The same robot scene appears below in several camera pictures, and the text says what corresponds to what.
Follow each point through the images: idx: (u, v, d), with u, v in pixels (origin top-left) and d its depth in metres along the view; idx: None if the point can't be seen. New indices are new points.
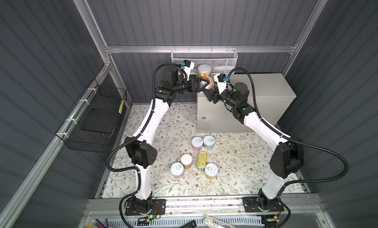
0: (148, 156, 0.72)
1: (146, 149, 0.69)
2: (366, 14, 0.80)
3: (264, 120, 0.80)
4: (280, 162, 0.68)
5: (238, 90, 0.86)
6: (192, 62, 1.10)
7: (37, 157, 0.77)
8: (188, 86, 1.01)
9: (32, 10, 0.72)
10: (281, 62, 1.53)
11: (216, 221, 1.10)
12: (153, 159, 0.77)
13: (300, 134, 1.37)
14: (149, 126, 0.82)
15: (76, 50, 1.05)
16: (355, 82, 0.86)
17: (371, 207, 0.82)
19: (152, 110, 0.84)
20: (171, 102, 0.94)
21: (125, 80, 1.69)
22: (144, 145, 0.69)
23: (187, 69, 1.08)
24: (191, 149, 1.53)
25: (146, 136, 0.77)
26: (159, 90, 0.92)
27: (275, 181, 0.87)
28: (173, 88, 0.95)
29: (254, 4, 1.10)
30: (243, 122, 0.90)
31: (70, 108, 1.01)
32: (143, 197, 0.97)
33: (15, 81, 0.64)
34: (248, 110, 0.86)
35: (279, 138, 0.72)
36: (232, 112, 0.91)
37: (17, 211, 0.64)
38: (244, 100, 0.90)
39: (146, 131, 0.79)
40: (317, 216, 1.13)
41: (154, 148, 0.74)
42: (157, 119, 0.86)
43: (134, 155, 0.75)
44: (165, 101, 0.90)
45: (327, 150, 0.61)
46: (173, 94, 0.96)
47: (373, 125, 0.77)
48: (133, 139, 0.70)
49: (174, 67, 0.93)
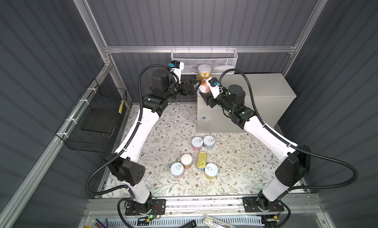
0: (133, 175, 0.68)
1: (130, 168, 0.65)
2: (365, 14, 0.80)
3: (267, 126, 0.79)
4: (289, 173, 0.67)
5: (234, 93, 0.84)
6: (181, 63, 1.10)
7: (37, 157, 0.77)
8: (179, 88, 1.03)
9: (32, 10, 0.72)
10: (281, 62, 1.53)
11: (216, 221, 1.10)
12: (139, 178, 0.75)
13: (300, 134, 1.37)
14: (134, 140, 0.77)
15: (76, 50, 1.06)
16: (355, 82, 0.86)
17: (370, 207, 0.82)
19: (138, 121, 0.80)
20: (161, 111, 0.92)
21: (125, 80, 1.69)
22: (128, 164, 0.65)
23: (177, 71, 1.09)
24: (191, 149, 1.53)
25: (130, 153, 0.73)
26: (147, 99, 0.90)
27: (278, 186, 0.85)
28: (163, 96, 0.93)
29: (254, 3, 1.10)
30: (243, 127, 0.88)
31: (70, 108, 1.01)
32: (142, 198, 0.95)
33: (15, 81, 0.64)
34: (249, 114, 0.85)
35: (287, 147, 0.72)
36: (231, 117, 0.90)
37: (17, 211, 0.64)
38: (241, 103, 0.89)
39: (131, 146, 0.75)
40: (317, 216, 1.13)
41: (139, 165, 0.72)
42: (145, 131, 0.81)
43: (119, 174, 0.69)
44: (153, 111, 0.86)
45: (334, 160, 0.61)
46: (164, 102, 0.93)
47: (373, 125, 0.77)
48: (114, 157, 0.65)
49: (166, 73, 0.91)
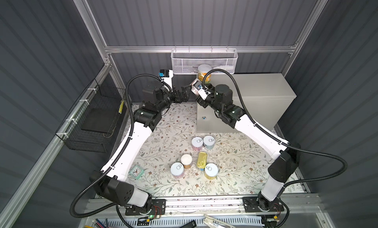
0: (120, 195, 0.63)
1: (117, 188, 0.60)
2: (365, 14, 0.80)
3: (258, 125, 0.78)
4: (282, 171, 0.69)
5: (221, 93, 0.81)
6: (171, 71, 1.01)
7: (37, 157, 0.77)
8: (172, 95, 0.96)
9: (32, 10, 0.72)
10: (281, 62, 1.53)
11: (216, 221, 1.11)
12: (126, 198, 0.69)
13: (300, 134, 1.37)
14: (124, 156, 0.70)
15: (76, 50, 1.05)
16: (355, 82, 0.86)
17: (370, 207, 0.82)
19: (129, 136, 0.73)
20: (154, 125, 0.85)
21: (125, 80, 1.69)
22: (114, 183, 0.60)
23: (167, 80, 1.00)
24: (191, 149, 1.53)
25: (117, 171, 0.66)
26: (140, 112, 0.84)
27: (274, 184, 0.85)
28: (156, 109, 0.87)
29: (254, 3, 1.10)
30: (233, 126, 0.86)
31: (70, 108, 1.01)
32: (141, 202, 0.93)
33: (15, 81, 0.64)
34: (239, 114, 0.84)
35: (278, 145, 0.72)
36: (221, 116, 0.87)
37: (17, 211, 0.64)
38: (230, 102, 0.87)
39: (119, 164, 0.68)
40: (317, 216, 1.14)
41: (127, 183, 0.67)
42: (136, 147, 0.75)
43: (105, 195, 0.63)
44: (146, 126, 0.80)
45: (323, 154, 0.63)
46: (158, 115, 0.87)
47: (373, 125, 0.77)
48: (100, 177, 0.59)
49: (158, 85, 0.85)
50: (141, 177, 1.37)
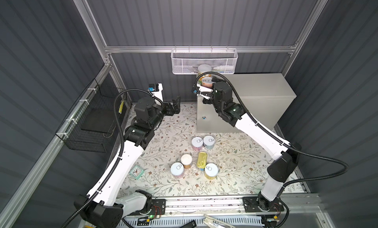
0: (107, 221, 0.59)
1: (103, 214, 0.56)
2: (365, 14, 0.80)
3: (260, 125, 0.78)
4: (283, 172, 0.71)
5: (220, 90, 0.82)
6: (160, 84, 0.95)
7: (37, 158, 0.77)
8: (164, 108, 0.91)
9: (32, 10, 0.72)
10: (281, 62, 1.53)
11: (216, 221, 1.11)
12: (114, 223, 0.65)
13: (300, 134, 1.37)
14: (111, 178, 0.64)
15: (76, 50, 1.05)
16: (355, 82, 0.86)
17: (371, 207, 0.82)
19: (118, 157, 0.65)
20: (146, 143, 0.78)
21: (126, 80, 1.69)
22: (101, 210, 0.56)
23: (157, 93, 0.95)
24: (191, 149, 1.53)
25: (105, 195, 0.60)
26: (131, 129, 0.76)
27: (274, 184, 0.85)
28: (148, 126, 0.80)
29: (254, 4, 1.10)
30: (234, 125, 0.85)
31: (70, 108, 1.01)
32: (140, 207, 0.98)
33: (16, 82, 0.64)
34: (239, 112, 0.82)
35: (280, 146, 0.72)
36: (221, 115, 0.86)
37: (17, 211, 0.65)
38: (229, 99, 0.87)
39: (107, 187, 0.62)
40: (317, 216, 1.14)
41: (117, 208, 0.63)
42: (125, 169, 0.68)
43: (91, 221, 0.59)
44: (137, 144, 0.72)
45: (321, 157, 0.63)
46: (150, 133, 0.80)
47: (374, 125, 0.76)
48: (86, 203, 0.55)
49: (151, 101, 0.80)
50: (141, 177, 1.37)
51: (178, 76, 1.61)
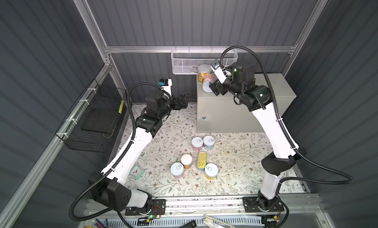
0: (118, 200, 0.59)
1: (116, 190, 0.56)
2: (366, 14, 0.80)
3: (281, 122, 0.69)
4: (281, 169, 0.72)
5: (240, 68, 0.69)
6: (170, 80, 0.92)
7: (37, 157, 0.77)
8: (171, 103, 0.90)
9: (32, 10, 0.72)
10: (281, 62, 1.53)
11: (216, 221, 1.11)
12: (123, 205, 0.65)
13: (300, 134, 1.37)
14: (124, 159, 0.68)
15: (76, 50, 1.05)
16: (355, 82, 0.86)
17: (371, 207, 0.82)
19: (131, 140, 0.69)
20: (156, 132, 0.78)
21: (126, 80, 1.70)
22: (113, 185, 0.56)
23: (167, 88, 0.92)
24: (191, 149, 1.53)
25: (117, 173, 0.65)
26: (142, 118, 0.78)
27: (270, 179, 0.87)
28: (157, 116, 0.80)
29: (254, 4, 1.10)
30: (252, 109, 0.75)
31: (70, 108, 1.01)
32: (140, 204, 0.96)
33: (15, 82, 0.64)
34: (266, 98, 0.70)
35: (291, 149, 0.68)
36: (241, 99, 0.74)
37: (17, 211, 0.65)
38: (250, 80, 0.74)
39: (120, 166, 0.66)
40: (317, 216, 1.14)
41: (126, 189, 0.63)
42: (137, 152, 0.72)
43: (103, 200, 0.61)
44: (147, 131, 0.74)
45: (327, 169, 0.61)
46: (159, 122, 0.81)
47: (374, 125, 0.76)
48: (100, 179, 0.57)
49: (160, 93, 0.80)
50: (141, 177, 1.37)
51: (178, 76, 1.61)
